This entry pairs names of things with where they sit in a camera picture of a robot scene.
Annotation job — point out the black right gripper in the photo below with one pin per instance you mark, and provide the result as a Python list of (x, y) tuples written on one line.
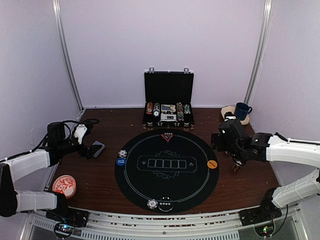
[(217, 137)]

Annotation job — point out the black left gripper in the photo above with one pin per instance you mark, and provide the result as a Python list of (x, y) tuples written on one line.
[(88, 154)]

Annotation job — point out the red black chip stack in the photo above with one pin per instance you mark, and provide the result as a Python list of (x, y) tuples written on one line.
[(235, 168)]

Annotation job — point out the blue playing card deck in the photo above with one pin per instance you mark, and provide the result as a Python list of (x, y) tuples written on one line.
[(96, 148)]

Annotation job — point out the orange big blind button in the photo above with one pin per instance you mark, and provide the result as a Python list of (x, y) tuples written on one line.
[(212, 164)]

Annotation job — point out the white blue chips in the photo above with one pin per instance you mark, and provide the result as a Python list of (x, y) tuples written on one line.
[(152, 204), (122, 153)]

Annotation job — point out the blue small blind button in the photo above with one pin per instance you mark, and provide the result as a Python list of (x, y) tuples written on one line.
[(121, 161)]

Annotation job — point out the red triangle all-in marker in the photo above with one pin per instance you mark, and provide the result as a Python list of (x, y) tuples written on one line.
[(167, 136)]

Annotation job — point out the clear round dealer button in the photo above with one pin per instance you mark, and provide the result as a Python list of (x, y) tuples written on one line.
[(165, 204)]

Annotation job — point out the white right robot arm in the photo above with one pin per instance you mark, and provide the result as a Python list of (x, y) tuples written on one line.
[(263, 147)]

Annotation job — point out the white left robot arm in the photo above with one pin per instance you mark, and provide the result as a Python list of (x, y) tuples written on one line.
[(23, 164)]

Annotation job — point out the red white round coaster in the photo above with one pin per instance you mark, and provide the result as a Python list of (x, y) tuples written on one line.
[(65, 184)]

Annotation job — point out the dark blue mug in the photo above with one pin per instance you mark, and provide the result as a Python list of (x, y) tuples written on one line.
[(242, 110)]

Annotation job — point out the beige ceramic plate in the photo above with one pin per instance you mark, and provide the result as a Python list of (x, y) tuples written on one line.
[(232, 109)]

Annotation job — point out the round black poker mat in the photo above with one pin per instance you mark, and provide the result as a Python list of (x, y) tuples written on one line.
[(178, 169)]

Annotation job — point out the purple green chip row in case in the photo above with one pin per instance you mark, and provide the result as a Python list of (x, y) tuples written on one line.
[(186, 109)]

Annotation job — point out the red chip row in case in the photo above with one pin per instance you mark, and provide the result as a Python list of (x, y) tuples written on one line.
[(149, 108)]

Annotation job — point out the multicolour chip row in case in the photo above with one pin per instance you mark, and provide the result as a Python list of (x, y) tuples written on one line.
[(180, 112)]

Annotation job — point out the white card box in case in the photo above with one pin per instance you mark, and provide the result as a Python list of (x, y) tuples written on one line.
[(168, 117)]

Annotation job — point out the black poker chip case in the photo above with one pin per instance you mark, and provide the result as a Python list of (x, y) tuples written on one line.
[(168, 88)]

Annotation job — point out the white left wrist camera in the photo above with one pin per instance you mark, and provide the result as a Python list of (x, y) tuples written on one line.
[(80, 132)]

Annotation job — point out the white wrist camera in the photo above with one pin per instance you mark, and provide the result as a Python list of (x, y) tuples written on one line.
[(229, 116), (80, 132)]

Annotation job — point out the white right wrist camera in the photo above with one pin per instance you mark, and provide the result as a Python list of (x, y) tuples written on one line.
[(229, 116)]

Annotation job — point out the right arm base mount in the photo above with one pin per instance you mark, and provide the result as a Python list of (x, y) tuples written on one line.
[(263, 220)]

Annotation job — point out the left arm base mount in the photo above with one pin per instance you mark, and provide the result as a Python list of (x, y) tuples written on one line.
[(66, 223)]

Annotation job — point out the front aluminium rail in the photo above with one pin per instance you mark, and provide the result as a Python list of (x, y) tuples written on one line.
[(223, 225)]

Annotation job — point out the left aluminium frame post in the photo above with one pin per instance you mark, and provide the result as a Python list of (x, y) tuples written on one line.
[(65, 53)]

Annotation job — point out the aluminium frame post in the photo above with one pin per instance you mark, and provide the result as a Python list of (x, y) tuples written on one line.
[(261, 47), (65, 53)]

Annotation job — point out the right aluminium frame post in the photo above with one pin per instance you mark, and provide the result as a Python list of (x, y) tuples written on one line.
[(261, 47)]

